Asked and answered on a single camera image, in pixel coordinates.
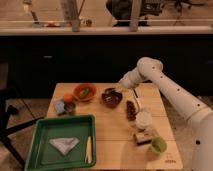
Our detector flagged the green item in orange bowl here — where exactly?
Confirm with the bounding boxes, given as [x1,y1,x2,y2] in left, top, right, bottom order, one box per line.
[79,88,90,99]

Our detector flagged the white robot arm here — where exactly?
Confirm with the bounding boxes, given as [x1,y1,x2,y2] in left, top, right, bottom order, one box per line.
[119,57,213,171]

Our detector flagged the black chair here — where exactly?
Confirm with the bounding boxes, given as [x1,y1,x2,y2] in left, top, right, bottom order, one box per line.
[0,63,40,167]

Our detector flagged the green cup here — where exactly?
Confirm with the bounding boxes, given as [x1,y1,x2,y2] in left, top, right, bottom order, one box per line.
[150,137,167,155]

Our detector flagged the small dark metal cup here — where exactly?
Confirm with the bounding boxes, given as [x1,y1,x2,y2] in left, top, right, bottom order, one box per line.
[64,103,76,115]

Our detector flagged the dark red bowl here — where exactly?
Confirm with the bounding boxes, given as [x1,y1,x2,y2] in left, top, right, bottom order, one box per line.
[101,88,123,108]

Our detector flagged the dark brown oblong object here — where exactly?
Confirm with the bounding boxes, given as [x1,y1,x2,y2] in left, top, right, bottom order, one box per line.
[126,101,136,121]

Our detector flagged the folded white cloth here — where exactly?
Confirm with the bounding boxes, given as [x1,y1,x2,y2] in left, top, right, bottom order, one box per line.
[49,137,79,155]

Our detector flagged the wooden table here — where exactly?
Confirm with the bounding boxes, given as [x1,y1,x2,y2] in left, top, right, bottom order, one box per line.
[46,82,184,171]

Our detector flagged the brown rectangular block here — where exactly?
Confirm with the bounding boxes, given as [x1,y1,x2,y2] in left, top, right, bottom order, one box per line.
[133,130,158,145]

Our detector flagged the orange bowl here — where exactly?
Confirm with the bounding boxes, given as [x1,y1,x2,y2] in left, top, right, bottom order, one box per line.
[73,83,96,102]

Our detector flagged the green plastic tray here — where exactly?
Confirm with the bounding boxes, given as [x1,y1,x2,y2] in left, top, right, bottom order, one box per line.
[24,115,96,171]

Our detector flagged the orange fruit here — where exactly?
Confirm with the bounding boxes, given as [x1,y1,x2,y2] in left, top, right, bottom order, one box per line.
[63,93,74,103]

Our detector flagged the white cup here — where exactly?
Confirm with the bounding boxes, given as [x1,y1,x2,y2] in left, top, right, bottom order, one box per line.
[135,111,152,130]

